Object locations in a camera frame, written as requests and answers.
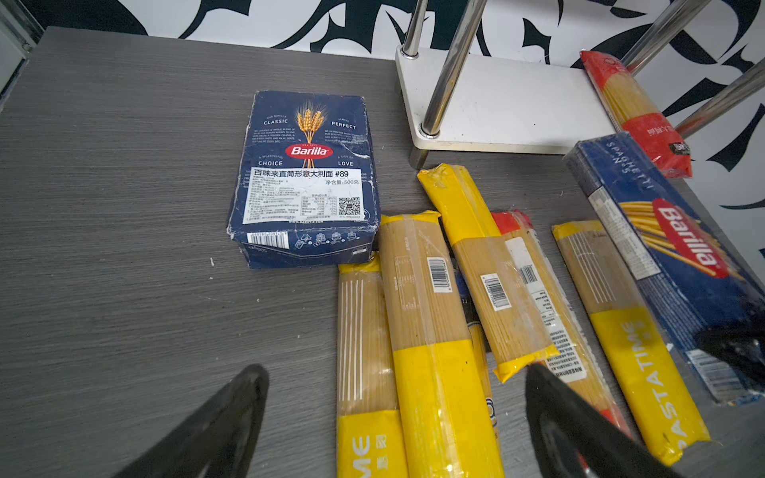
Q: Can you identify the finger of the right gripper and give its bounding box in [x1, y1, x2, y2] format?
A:
[695, 325, 764, 386]

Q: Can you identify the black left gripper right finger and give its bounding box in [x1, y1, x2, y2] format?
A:
[525, 364, 675, 477]

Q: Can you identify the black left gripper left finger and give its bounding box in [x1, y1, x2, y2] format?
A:
[117, 364, 269, 477]

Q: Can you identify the blue Barilla spaghetti bag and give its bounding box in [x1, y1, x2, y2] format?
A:
[564, 133, 764, 404]

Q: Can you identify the red yellow spaghetti bag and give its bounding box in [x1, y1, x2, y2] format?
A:
[580, 51, 692, 178]

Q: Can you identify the blue Barilla pasta box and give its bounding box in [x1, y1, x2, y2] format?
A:
[226, 91, 381, 269]

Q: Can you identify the white two-tier shelf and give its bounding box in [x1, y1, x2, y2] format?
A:
[396, 1, 616, 169]

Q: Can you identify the red label spaghetti bag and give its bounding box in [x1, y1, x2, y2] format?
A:
[492, 210, 632, 435]

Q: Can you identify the yellow Pastatime bag right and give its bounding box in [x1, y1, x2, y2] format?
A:
[552, 220, 710, 466]

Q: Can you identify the yellow pastatime bag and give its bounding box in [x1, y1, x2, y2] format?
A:
[552, 220, 710, 466]
[337, 255, 408, 477]

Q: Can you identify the yellow spaghetti bag short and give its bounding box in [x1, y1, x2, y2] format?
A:
[418, 163, 559, 382]

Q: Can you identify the blue label spaghetti bag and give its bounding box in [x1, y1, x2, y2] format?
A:
[455, 269, 500, 447]

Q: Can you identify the yellow Pastatime bag leftmost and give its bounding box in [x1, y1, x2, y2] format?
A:
[337, 255, 408, 477]

